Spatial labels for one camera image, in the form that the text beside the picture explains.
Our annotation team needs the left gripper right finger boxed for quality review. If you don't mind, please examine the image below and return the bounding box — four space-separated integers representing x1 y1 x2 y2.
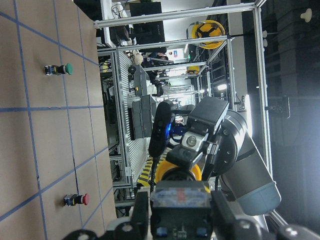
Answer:
210 191 250 240

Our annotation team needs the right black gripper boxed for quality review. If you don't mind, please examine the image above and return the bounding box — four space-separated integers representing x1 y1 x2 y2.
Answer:
166 96 247 181

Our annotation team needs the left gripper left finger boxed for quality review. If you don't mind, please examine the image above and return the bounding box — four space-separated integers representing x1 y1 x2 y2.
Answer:
130 191 149 240

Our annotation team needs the yellow push button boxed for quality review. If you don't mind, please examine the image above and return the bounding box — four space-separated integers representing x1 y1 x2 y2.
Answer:
150 160 213 240

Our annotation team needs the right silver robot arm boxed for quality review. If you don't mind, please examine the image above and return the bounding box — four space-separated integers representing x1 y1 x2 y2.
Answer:
166 96 281 216

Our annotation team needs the red push button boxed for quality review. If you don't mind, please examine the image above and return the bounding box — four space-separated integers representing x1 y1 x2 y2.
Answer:
63 193 90 206

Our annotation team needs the green push button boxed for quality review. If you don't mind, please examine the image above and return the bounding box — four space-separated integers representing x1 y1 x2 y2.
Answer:
44 63 73 76

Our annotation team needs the yellow hard hat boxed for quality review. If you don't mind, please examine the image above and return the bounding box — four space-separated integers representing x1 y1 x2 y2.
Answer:
186 20 226 50

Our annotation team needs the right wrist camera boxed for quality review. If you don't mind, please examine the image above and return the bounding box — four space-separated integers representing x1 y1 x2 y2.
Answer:
148 100 175 158

